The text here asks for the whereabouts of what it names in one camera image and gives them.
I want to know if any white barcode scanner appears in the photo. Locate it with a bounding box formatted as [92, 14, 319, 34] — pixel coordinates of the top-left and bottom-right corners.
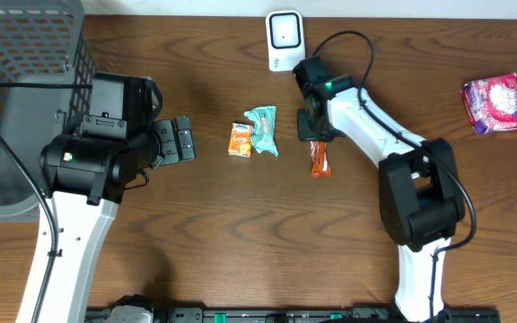
[265, 10, 306, 72]

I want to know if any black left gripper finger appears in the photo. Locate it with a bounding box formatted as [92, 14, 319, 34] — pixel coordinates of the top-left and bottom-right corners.
[153, 119, 180, 167]
[175, 116, 197, 161]

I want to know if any orange Kleenex tissue pack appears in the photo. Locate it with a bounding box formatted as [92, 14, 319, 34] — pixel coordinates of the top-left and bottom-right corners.
[228, 123, 253, 158]

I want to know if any red snack bar wrapper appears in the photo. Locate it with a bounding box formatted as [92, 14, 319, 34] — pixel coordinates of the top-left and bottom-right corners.
[311, 141, 332, 178]

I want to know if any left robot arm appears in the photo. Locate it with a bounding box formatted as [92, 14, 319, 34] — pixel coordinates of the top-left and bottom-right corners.
[17, 73, 197, 322]

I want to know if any grey plastic mesh basket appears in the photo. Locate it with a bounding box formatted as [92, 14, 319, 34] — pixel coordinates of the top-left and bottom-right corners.
[0, 0, 97, 223]

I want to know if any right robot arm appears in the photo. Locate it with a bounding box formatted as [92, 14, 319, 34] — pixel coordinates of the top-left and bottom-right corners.
[293, 56, 465, 322]

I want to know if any red purple pad packet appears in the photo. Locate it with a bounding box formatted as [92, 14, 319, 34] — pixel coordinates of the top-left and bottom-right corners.
[461, 73, 517, 135]

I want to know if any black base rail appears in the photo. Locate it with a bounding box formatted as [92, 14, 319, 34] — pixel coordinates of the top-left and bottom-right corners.
[85, 306, 502, 323]

